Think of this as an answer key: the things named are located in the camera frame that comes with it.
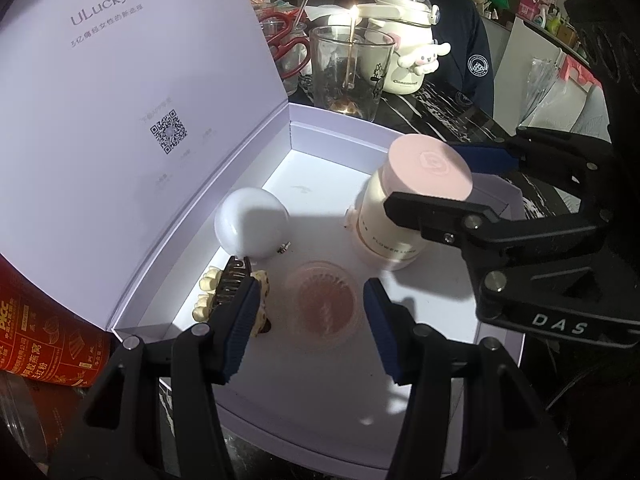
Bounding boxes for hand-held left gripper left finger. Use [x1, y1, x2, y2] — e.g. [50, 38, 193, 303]
[47, 276, 263, 480]

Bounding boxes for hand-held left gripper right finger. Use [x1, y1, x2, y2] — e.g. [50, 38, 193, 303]
[362, 277, 563, 480]

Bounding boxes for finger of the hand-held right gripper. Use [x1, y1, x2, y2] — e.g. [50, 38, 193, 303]
[384, 191, 608, 261]
[452, 127, 613, 213]

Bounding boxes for cream bottle with pink lid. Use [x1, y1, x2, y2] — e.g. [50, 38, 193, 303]
[345, 134, 476, 272]

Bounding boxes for brown flower hair claw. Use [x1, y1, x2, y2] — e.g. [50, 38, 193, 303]
[192, 255, 273, 337]

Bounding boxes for pink round container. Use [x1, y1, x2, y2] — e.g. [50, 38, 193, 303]
[284, 260, 362, 348]

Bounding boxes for white round ball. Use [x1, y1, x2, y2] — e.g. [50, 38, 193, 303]
[214, 187, 292, 261]

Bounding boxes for white lidded gift box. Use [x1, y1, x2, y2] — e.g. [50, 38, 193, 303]
[0, 0, 526, 466]

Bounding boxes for white furniture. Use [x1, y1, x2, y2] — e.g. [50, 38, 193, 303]
[500, 20, 612, 142]

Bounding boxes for clear plastic bag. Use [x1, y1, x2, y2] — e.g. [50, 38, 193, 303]
[525, 57, 561, 111]

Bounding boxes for dark blue jacket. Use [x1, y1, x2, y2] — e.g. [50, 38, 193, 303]
[340, 0, 496, 116]

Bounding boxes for gold spoon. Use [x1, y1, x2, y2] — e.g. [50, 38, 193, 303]
[332, 5, 363, 113]

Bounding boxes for white kettle with plush figure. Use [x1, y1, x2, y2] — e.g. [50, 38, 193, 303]
[356, 0, 453, 96]

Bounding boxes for clear glass cup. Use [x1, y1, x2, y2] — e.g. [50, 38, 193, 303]
[309, 25, 397, 123]

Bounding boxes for red printed canister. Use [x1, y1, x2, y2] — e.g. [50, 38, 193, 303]
[0, 255, 113, 388]

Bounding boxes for clear plastic container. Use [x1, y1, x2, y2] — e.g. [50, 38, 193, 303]
[0, 375, 51, 467]

